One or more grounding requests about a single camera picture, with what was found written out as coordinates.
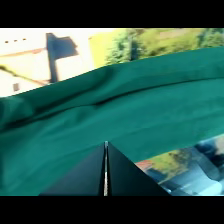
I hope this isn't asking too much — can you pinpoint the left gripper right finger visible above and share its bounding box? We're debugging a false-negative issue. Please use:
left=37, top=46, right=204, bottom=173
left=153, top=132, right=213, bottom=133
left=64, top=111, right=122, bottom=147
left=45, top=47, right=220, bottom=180
left=107, top=141, right=172, bottom=197

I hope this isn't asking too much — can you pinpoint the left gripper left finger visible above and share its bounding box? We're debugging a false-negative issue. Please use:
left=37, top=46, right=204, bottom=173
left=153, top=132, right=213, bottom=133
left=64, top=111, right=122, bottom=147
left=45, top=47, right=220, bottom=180
left=39, top=141, right=106, bottom=197

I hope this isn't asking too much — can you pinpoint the dark green shirt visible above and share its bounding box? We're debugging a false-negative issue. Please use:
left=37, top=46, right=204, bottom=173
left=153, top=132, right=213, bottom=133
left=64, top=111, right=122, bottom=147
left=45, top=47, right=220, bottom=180
left=0, top=46, right=224, bottom=197

